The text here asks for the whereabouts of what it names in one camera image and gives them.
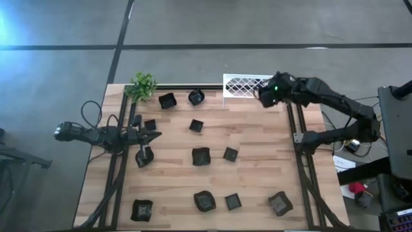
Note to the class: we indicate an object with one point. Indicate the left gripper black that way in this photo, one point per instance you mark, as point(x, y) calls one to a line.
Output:
point(136, 137)

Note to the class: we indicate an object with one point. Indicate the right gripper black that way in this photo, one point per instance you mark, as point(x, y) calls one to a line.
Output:
point(273, 91)

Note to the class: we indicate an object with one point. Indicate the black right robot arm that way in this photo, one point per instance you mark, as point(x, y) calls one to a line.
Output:
point(338, 100)

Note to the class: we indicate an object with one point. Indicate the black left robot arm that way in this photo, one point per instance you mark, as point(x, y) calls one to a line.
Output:
point(96, 137)

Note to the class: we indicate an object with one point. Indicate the green plant in white pot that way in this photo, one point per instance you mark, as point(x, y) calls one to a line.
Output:
point(141, 87)

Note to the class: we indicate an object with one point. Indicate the black round bowl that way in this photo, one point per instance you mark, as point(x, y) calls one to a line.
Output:
point(196, 97)

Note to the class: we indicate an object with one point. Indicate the silver power adapter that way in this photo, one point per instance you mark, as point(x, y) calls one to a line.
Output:
point(353, 145)

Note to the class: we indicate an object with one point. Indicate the white paper sheet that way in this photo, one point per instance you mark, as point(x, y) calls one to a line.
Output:
point(342, 162)

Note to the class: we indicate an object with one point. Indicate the black bar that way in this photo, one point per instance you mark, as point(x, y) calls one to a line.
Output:
point(363, 170)

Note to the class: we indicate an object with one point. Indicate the black stand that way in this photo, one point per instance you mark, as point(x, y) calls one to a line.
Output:
point(29, 157)

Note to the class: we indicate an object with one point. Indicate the red object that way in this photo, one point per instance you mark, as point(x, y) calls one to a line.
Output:
point(356, 187)

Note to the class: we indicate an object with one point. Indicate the black pole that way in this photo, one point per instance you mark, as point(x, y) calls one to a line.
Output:
point(404, 91)

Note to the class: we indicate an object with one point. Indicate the dark grey side table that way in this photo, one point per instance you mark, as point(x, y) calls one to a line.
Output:
point(397, 135)

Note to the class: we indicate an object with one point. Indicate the grey cloth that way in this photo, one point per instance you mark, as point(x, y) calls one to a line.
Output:
point(364, 200)

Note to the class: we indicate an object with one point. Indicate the dark seat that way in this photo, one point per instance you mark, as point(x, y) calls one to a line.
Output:
point(387, 193)

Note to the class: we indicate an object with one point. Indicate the colourful keyboard box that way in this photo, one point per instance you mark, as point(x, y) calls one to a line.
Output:
point(399, 223)

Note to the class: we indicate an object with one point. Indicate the grey metal bracket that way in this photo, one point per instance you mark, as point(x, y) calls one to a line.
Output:
point(298, 138)

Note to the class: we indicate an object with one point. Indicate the black aluminium frame rail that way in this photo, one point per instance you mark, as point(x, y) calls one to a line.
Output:
point(118, 199)
point(303, 180)
point(180, 87)

